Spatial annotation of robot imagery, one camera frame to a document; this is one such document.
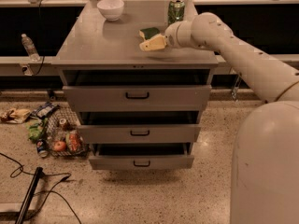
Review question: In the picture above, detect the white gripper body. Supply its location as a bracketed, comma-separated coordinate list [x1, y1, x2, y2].
[164, 21, 193, 49]

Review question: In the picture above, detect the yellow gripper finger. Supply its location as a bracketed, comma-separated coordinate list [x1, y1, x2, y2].
[139, 34, 166, 51]

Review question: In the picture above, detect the yellow green sponge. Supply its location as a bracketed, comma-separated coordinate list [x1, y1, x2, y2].
[139, 27, 160, 40]

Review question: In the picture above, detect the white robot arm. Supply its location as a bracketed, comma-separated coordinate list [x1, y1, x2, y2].
[140, 12, 299, 224]

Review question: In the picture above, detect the green soda can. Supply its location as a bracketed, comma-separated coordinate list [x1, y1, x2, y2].
[167, 0, 185, 25]

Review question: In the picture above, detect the white ceramic bowl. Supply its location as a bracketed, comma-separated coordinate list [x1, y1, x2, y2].
[97, 0, 124, 21]

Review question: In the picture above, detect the grey drawer cabinet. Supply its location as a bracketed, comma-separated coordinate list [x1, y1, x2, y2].
[51, 0, 219, 172]

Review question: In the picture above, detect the grey top drawer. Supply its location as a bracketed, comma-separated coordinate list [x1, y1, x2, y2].
[64, 70, 211, 112]

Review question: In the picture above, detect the grey drawer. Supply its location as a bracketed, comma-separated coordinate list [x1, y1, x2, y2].
[89, 143, 194, 170]
[78, 111, 200, 144]
[64, 70, 211, 112]

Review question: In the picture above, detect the grey middle drawer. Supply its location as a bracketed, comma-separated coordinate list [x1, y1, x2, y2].
[78, 111, 200, 144]

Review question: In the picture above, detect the grey bottom drawer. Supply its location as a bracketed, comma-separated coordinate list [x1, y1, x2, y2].
[89, 143, 194, 170]

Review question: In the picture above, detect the small soda can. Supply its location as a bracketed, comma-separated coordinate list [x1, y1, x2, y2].
[59, 119, 69, 130]

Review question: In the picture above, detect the blue snack bag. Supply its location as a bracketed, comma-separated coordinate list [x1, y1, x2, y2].
[31, 102, 59, 119]

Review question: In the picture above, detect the orange snack packet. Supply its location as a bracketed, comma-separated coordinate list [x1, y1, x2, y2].
[66, 133, 81, 152]

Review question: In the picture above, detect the clear plastic water bottle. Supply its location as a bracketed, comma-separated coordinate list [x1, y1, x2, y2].
[21, 34, 40, 62]

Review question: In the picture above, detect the red apple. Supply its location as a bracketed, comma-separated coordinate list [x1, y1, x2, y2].
[53, 141, 67, 152]

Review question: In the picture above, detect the green chip bag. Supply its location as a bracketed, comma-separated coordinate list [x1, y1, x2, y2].
[27, 119, 48, 143]

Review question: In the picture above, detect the blue white can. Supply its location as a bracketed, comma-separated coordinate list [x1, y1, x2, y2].
[36, 139, 49, 158]

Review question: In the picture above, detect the brown snack bag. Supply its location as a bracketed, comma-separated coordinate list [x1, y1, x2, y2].
[0, 108, 31, 124]

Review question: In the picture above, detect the black metal bar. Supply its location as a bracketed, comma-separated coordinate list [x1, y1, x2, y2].
[15, 167, 43, 224]

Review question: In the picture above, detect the wire mesh basket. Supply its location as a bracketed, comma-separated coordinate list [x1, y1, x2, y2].
[46, 107, 88, 157]

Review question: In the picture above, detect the black floor cable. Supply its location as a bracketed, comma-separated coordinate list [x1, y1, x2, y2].
[0, 152, 82, 224]

